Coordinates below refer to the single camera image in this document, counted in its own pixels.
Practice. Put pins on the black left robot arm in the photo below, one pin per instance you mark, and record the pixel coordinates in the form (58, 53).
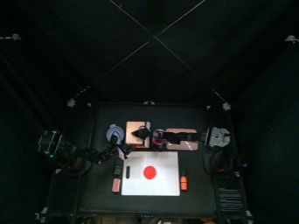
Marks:
(58, 144)

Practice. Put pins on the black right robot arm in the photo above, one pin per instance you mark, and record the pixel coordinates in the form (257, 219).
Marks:
(188, 137)

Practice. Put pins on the wooden drawer box red front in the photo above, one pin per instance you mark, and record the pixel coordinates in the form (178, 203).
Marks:
(133, 131)

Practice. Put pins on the gray bowl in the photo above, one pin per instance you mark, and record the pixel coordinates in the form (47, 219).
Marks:
(110, 131)

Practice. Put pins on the flat red dough disc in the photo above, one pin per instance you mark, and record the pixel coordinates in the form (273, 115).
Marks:
(150, 172)

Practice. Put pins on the red plastic cup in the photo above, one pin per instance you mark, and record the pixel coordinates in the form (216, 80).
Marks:
(160, 141)

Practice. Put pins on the green striped toy block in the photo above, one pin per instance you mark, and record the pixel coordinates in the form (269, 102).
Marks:
(118, 167)

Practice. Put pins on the black flat strip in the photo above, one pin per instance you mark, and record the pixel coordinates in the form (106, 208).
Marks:
(127, 172)

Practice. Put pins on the pink tray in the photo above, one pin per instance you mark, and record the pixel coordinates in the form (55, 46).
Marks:
(188, 145)

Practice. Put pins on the pink toy block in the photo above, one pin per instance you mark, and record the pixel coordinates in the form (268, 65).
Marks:
(117, 185)

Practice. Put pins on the white cutting board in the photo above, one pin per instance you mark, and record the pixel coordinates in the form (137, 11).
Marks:
(164, 183)

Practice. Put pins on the orange toy carrot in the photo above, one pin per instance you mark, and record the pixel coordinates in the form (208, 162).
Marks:
(184, 182)

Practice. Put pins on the white text label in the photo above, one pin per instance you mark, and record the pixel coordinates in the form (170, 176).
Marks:
(230, 199)

